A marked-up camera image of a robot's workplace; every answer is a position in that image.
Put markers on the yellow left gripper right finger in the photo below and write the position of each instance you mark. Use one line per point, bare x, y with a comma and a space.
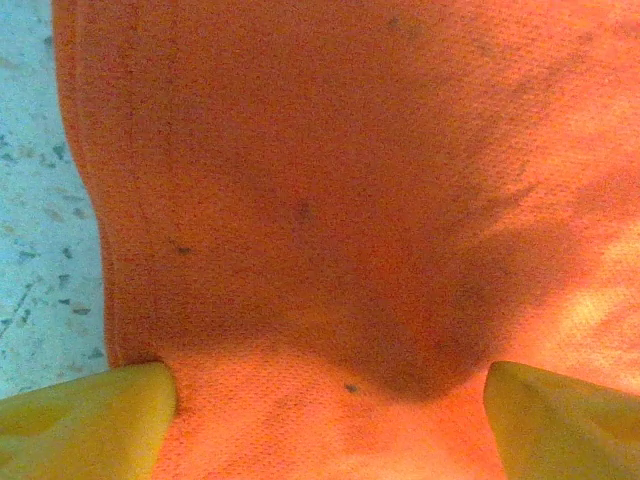
565, 430

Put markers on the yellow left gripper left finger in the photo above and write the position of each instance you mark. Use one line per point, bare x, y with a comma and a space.
85, 425

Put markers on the orange t-shirt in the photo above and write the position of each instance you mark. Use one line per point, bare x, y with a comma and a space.
325, 175

